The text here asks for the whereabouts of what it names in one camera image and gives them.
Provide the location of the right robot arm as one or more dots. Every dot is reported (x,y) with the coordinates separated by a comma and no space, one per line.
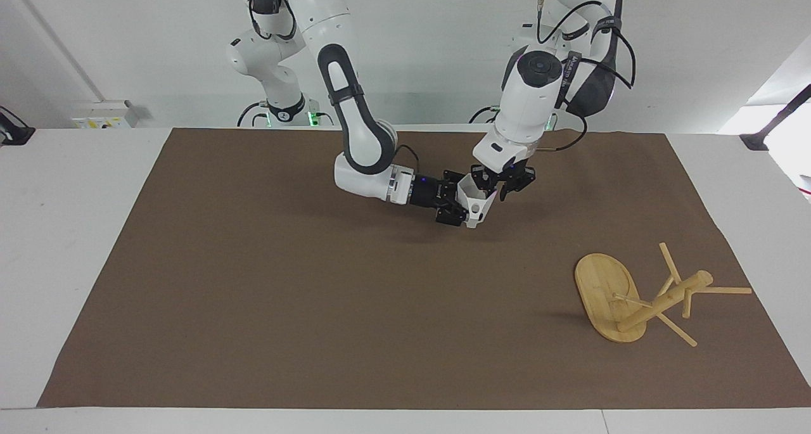
(358,133)

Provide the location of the black stand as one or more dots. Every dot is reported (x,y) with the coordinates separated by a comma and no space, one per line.
(776,120)
(11,133)

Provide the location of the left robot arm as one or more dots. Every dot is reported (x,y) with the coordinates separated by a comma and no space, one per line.
(529,101)

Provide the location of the white wall socket box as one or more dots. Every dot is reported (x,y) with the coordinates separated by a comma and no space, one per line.
(101,114)

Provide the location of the wooden cup rack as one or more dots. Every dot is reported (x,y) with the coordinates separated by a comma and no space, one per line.
(605,294)

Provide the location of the white cup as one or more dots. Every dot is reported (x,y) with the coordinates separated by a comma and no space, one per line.
(475,203)

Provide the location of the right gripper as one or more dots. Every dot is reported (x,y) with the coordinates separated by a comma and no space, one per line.
(432,192)

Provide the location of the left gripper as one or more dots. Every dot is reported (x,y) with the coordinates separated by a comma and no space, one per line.
(510,166)

